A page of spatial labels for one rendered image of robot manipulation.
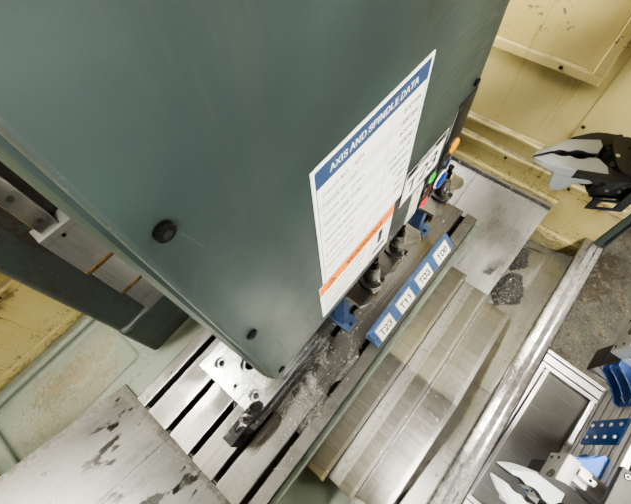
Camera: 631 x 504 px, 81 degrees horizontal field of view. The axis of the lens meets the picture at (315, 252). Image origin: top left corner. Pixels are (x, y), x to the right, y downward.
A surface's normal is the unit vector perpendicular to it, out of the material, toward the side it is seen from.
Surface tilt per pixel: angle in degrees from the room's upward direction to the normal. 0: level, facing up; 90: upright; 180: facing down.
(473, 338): 8
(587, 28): 90
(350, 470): 7
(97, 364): 0
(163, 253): 90
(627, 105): 89
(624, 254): 0
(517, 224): 24
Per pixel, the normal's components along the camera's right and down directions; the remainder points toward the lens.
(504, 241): -0.32, -0.13
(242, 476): -0.07, -0.45
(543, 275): -0.29, -0.59
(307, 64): 0.77, 0.55
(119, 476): 0.21, -0.70
